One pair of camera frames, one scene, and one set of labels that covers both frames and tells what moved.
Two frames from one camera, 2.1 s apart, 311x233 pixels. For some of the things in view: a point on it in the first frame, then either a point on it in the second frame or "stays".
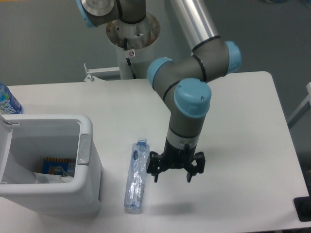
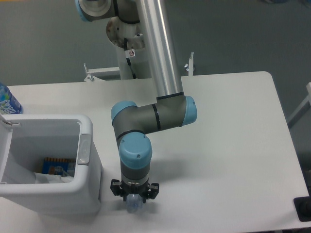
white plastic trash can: [25, 139] stays
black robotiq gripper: [175, 158] -> [123, 189]
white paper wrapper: [41, 178] stays
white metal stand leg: [305, 106] stays
